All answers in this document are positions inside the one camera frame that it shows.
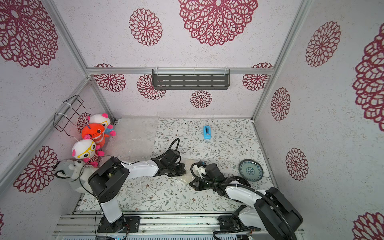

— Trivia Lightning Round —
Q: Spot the white plush with blue dots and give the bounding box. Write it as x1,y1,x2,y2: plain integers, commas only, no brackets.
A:
87,113,116,137

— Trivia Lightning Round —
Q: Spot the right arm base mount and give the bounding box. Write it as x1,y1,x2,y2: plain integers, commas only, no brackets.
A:
218,215,261,234

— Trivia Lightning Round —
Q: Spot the blue tape dispenser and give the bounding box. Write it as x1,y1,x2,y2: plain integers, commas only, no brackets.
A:
203,126,212,140

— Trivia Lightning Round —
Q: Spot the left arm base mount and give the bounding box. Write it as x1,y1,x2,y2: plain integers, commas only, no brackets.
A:
97,215,141,234

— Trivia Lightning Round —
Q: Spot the blue floral ceramic plate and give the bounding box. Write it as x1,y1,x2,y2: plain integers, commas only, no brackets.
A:
239,159,264,182

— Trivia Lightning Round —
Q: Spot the grey slotted wall shelf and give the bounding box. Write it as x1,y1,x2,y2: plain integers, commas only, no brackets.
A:
152,69,231,90

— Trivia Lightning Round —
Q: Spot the cream plate with black flowers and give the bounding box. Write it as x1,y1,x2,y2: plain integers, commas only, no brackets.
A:
176,159,199,185

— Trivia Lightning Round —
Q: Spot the white plush with striped shirt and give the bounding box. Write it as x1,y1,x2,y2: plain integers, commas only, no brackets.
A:
72,139,105,168

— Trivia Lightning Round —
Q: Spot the clear bubble wrap sheet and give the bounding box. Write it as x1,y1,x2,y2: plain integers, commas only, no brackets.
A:
176,159,202,185

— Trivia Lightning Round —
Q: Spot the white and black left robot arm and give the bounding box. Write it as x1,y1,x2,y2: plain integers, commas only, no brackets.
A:
88,150,186,224

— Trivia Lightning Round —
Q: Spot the red monster plush toy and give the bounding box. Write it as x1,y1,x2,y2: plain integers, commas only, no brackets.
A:
81,123,109,148

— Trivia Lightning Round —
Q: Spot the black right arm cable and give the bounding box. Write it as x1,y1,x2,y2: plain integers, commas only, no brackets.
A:
190,161,298,240

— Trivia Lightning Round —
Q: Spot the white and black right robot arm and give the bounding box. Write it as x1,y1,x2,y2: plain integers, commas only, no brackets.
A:
190,162,303,240

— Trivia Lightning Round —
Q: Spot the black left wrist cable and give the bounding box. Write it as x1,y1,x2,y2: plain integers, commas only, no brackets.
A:
163,137,181,158

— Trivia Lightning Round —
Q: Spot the grey plush koala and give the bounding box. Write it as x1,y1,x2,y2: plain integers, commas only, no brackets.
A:
54,160,98,194

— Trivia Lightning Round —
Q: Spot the black wire wall basket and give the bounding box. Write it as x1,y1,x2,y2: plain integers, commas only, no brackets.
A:
53,95,92,137

